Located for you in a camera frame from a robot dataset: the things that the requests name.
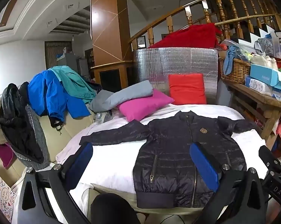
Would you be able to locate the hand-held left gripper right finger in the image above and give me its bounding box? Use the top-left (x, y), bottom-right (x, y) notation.
top-left (189, 142), bottom-right (268, 224)

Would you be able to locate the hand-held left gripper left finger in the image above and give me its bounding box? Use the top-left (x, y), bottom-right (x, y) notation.
top-left (17, 142), bottom-right (94, 224)

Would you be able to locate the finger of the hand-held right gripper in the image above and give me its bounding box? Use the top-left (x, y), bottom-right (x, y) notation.
top-left (258, 145), bottom-right (281, 169)

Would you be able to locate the black puffer jacket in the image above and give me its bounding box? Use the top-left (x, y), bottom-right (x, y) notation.
top-left (79, 110), bottom-right (260, 209)

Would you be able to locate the beige sofa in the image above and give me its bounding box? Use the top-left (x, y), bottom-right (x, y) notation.
top-left (0, 93), bottom-right (94, 192)

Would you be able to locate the white pink blanket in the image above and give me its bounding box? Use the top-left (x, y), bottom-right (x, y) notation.
top-left (55, 104), bottom-right (269, 215)

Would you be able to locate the grey knit cloth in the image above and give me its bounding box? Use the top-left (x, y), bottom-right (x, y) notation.
top-left (15, 105), bottom-right (50, 171)

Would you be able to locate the clear plastic bag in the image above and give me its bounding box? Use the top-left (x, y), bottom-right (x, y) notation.
top-left (95, 111), bottom-right (113, 125)

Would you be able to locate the wooden bench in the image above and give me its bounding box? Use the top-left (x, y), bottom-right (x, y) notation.
top-left (221, 77), bottom-right (281, 148)

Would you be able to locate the large white tissue pack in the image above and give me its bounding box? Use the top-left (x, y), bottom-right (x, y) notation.
top-left (245, 75), bottom-right (274, 96)

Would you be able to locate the magenta cloth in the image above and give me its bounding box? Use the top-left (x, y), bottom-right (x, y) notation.
top-left (0, 143), bottom-right (16, 169)

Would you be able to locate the shiny black jacket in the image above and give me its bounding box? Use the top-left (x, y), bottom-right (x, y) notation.
top-left (0, 82), bottom-right (44, 164)

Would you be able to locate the blue jacket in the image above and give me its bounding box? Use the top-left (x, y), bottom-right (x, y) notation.
top-left (27, 69), bottom-right (91, 131)

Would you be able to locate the red pillow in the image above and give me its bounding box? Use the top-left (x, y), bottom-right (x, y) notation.
top-left (168, 73), bottom-right (207, 105)

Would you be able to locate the teal jacket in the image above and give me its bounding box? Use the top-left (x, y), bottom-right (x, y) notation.
top-left (50, 66), bottom-right (98, 104)

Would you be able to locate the grey folded cloth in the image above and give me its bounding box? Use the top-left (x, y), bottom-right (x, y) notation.
top-left (89, 80), bottom-right (154, 112)

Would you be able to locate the blue cardboard box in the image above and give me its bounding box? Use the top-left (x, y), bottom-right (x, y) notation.
top-left (250, 63), bottom-right (281, 91)

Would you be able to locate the floral printed cloth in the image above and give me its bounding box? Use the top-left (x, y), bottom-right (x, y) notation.
top-left (0, 166), bottom-right (16, 215)

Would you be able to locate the pink pillow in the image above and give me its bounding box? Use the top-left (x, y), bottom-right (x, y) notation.
top-left (117, 89), bottom-right (175, 122)

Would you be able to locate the wicker basket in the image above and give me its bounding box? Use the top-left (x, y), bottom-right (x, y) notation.
top-left (218, 57), bottom-right (251, 84)

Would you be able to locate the white refrigerator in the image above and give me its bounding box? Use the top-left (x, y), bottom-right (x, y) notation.
top-left (76, 58), bottom-right (88, 76)

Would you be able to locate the grey refrigerator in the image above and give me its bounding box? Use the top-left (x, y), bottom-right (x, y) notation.
top-left (57, 52), bottom-right (78, 74)

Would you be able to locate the light blue cloth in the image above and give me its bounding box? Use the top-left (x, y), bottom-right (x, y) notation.
top-left (225, 45), bottom-right (242, 75)

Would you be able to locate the silver foil insulation mat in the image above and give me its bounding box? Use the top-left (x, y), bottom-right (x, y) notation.
top-left (133, 47), bottom-right (219, 104)

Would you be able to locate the grey plastic bag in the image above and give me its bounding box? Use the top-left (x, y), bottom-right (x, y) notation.
top-left (255, 38), bottom-right (274, 55)

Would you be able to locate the brown lattice door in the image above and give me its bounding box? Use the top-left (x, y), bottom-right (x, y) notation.
top-left (45, 41), bottom-right (72, 69)

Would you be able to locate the red blanket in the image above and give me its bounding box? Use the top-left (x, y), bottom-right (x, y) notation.
top-left (152, 23), bottom-right (222, 49)

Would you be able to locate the wooden column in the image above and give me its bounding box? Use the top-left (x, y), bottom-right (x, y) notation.
top-left (90, 0), bottom-right (134, 87)

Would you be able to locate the wooden stair railing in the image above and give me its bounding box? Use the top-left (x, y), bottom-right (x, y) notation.
top-left (128, 0), bottom-right (281, 49)

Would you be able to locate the picture frame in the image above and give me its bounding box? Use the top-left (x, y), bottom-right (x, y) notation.
top-left (136, 36), bottom-right (147, 49)

